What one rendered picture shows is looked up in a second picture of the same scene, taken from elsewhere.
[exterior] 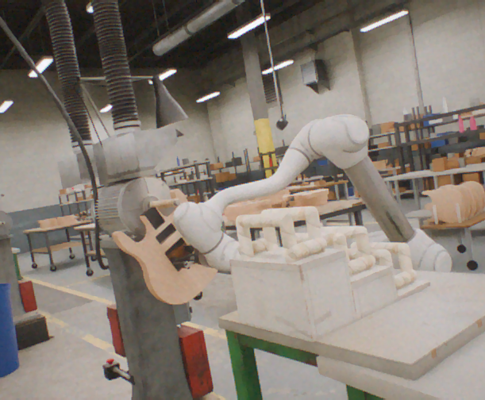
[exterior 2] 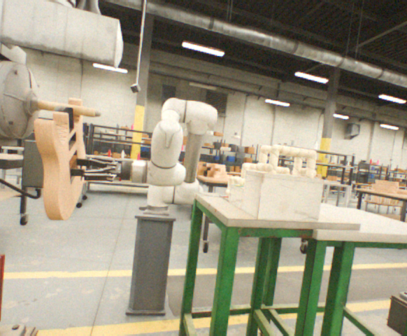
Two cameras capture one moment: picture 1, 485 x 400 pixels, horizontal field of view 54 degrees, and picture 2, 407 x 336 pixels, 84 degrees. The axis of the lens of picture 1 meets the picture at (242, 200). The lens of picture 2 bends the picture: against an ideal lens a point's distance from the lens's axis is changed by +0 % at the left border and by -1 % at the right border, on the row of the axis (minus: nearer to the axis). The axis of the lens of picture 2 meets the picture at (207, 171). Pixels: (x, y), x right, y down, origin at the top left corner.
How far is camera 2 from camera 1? 146 cm
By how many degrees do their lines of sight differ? 69
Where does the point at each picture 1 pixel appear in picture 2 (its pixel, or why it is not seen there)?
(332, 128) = (208, 109)
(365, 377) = (346, 233)
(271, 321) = (290, 213)
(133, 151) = (108, 39)
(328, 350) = (323, 225)
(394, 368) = (354, 227)
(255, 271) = (288, 182)
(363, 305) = not seen: hidden behind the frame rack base
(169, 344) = not seen: outside the picture
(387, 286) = not seen: hidden behind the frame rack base
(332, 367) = (328, 233)
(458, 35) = (42, 80)
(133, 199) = (18, 86)
